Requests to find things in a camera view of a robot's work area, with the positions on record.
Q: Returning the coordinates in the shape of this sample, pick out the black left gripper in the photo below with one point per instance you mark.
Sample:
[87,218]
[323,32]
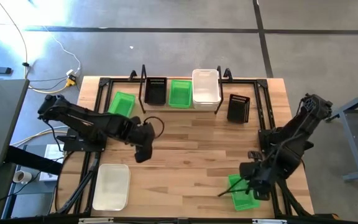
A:
[141,132]

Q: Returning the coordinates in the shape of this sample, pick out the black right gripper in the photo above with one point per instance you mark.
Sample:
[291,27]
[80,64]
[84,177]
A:
[259,174]

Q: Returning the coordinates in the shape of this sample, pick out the green plastic basket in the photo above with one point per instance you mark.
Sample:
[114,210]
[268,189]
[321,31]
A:
[121,104]
[180,95]
[241,203]

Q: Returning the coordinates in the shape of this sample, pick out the white plastic basket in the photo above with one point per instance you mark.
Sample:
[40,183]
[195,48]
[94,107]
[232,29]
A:
[207,107]
[206,87]
[110,186]

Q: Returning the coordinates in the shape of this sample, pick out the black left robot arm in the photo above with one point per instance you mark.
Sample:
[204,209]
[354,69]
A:
[82,119]

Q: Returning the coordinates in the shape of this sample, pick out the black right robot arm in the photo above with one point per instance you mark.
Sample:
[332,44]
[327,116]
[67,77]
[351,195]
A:
[303,130]

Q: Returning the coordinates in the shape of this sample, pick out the white cardboard box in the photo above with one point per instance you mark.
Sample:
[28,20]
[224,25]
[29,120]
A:
[54,152]

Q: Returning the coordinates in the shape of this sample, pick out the white power adapter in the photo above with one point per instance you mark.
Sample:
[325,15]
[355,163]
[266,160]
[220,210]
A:
[70,72]

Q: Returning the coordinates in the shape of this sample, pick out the black desk crossbar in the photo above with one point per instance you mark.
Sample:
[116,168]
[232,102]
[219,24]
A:
[33,160]

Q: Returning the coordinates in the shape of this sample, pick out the white paper cup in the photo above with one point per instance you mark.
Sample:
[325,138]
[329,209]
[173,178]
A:
[23,177]

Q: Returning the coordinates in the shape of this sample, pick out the grey desk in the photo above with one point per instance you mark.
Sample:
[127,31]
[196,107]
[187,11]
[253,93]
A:
[2,118]

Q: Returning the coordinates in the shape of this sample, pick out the black metal table frame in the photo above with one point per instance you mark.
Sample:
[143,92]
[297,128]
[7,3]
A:
[247,81]

